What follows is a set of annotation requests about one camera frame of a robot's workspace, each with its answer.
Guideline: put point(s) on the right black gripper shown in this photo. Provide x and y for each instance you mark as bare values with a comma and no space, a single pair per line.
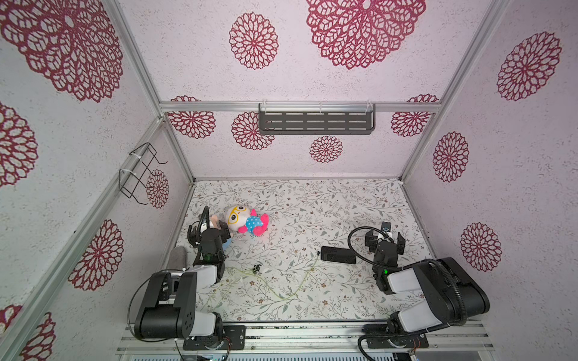
385,240

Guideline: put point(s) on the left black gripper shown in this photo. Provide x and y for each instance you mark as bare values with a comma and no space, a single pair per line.
201,248

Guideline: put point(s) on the green wired earphones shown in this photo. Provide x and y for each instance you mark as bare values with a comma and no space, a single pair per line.
284,278

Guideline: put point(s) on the black smartphone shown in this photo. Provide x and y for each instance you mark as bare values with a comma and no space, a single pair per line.
338,255

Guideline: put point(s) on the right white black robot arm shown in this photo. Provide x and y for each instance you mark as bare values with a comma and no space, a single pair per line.
451,296

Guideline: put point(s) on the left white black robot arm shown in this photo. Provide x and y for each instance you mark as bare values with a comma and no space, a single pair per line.
169,305

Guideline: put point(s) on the beige striped plush doll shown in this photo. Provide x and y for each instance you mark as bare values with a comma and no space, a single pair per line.
221,225

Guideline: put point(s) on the yellow head pink plush doll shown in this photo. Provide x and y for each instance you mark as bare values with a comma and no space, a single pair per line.
243,220

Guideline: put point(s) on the grey cylindrical object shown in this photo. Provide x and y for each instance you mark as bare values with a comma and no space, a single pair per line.
178,258

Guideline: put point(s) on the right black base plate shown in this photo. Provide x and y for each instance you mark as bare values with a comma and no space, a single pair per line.
378,337

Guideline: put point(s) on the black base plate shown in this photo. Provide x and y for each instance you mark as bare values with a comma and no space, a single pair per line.
224,338
378,337

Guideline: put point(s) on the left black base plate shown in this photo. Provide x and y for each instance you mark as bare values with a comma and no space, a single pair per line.
224,338

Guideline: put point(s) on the black wire wall rack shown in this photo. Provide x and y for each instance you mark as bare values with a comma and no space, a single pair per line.
145,182

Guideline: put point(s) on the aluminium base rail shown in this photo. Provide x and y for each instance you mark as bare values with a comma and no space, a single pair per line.
317,340

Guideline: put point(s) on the dark grey wall shelf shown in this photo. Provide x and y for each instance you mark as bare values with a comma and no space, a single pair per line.
316,122

